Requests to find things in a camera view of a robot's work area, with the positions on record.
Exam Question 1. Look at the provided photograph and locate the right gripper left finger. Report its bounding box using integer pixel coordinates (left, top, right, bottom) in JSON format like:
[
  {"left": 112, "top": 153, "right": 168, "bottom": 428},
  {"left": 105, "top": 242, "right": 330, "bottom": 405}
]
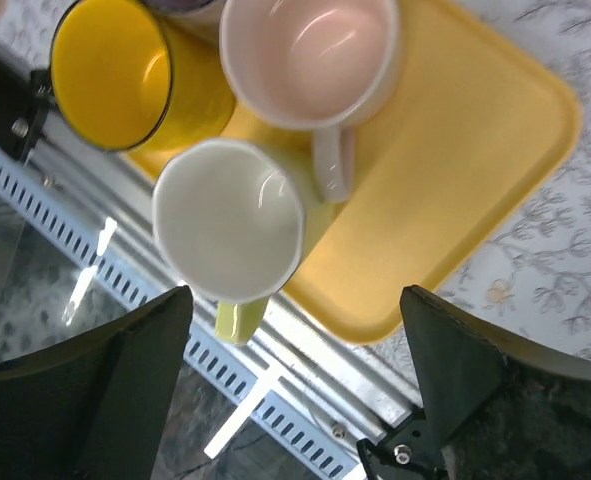
[{"left": 0, "top": 286, "right": 193, "bottom": 479}]

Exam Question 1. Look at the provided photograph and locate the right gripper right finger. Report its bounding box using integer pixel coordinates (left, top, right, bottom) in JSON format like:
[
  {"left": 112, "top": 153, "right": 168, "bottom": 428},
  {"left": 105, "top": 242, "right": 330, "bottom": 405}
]
[{"left": 399, "top": 285, "right": 591, "bottom": 445}]

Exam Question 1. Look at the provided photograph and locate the white mug green handle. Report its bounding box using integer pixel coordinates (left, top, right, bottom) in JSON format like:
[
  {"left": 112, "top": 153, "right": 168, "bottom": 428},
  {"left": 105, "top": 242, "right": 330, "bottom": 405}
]
[{"left": 152, "top": 138, "right": 306, "bottom": 345}]

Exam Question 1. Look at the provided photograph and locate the pink cup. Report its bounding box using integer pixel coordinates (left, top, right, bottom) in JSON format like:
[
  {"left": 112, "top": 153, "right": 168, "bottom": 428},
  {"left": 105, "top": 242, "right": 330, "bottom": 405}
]
[{"left": 219, "top": 1, "right": 402, "bottom": 203}]

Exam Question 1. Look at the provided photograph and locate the yellow plastic tray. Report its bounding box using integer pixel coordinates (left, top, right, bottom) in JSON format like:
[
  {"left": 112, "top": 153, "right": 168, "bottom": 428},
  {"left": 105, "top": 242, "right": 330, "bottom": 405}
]
[{"left": 122, "top": 0, "right": 584, "bottom": 346}]

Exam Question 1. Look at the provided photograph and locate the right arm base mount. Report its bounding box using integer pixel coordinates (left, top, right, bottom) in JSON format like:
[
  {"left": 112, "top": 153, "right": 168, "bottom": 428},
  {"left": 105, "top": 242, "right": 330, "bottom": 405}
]
[{"left": 356, "top": 407, "right": 449, "bottom": 480}]

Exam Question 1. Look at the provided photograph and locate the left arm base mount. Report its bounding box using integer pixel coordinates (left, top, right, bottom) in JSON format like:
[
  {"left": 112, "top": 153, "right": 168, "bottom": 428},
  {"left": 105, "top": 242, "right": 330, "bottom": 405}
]
[{"left": 0, "top": 58, "right": 56, "bottom": 162}]

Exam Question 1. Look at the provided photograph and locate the yellow mug black handle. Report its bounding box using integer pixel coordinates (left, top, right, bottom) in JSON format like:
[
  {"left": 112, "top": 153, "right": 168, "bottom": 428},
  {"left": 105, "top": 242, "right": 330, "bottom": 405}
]
[{"left": 50, "top": 1, "right": 236, "bottom": 152}]

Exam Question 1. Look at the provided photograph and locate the purple mug black handle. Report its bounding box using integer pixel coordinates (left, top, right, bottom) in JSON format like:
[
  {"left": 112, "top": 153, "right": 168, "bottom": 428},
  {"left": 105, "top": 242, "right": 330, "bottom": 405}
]
[{"left": 143, "top": 0, "right": 225, "bottom": 21}]

